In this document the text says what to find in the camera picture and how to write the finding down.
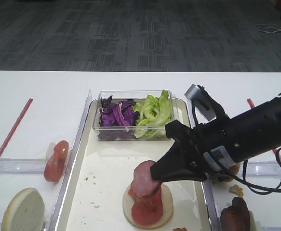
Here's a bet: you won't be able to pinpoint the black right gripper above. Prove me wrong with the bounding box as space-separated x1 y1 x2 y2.
150 120 241 182

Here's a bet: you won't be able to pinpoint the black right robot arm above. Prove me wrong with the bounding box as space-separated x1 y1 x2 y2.
150 85 281 182

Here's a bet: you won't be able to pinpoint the green lettuce leaves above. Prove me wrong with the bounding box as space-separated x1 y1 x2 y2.
132 90 173 140

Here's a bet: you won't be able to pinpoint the tomato slices on bun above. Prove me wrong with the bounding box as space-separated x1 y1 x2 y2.
128 186 164 227

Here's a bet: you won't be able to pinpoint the tomato slices in rack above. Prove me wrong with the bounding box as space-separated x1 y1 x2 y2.
44 140 69 182

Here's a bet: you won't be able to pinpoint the white tomato pusher block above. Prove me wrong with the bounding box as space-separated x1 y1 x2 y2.
45 142 56 161

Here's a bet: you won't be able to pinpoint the purple cabbage leaves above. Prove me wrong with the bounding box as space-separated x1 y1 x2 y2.
99 95 142 127

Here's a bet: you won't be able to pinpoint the sesame bun half front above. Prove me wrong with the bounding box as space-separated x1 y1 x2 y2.
212 163 241 183

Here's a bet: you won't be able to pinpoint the clear plastic salad container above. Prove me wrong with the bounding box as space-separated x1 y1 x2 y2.
93 90 179 141

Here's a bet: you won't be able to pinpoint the bottom bun on tray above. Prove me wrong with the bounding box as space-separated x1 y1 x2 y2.
122 184 174 229

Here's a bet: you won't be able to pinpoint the brown crumb on table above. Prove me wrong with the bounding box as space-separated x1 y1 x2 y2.
228 184 244 198

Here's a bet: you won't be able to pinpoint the brown crumb on tray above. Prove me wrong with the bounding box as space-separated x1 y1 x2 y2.
173 227 188 231

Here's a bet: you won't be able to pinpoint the white bun half left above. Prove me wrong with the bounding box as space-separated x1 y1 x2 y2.
1 188 45 231

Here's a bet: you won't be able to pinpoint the red left shelf strip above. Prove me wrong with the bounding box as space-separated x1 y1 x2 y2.
0 98 33 158

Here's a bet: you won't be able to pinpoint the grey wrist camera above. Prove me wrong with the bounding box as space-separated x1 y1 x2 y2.
185 84 215 121

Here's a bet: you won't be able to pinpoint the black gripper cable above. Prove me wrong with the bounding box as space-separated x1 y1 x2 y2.
192 103 281 195

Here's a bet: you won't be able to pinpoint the clear bun pusher rail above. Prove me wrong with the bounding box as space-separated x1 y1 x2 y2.
237 161 281 178

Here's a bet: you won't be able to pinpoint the clear left divider wall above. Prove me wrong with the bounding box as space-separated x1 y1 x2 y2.
44 90 92 231

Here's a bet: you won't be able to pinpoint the white cable on floor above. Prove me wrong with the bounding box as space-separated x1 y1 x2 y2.
255 23 281 37

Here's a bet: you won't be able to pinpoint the clear tomato pusher rail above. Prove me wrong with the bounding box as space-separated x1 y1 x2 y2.
0 157 47 174

